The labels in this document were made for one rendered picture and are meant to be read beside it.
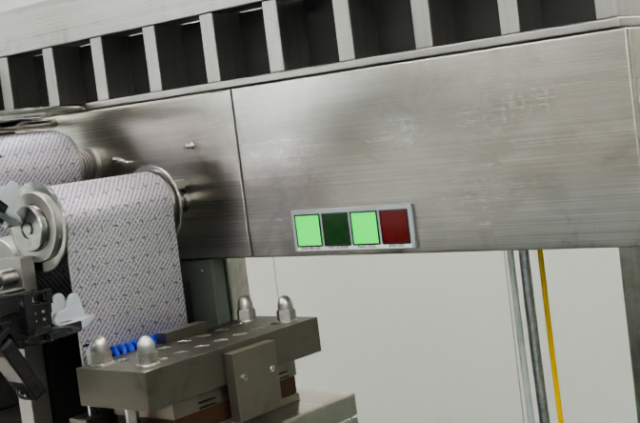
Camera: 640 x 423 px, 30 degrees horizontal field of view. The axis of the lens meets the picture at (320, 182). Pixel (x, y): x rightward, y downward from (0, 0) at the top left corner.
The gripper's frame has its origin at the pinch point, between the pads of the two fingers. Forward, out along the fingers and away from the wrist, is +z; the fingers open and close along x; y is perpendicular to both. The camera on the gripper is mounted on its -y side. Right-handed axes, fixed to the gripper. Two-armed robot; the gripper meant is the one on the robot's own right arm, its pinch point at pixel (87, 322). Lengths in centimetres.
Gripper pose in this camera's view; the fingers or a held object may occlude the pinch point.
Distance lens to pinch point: 198.1
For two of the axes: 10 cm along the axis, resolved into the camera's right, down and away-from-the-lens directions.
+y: -1.2, -9.9, -0.5
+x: -7.6, 0.6, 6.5
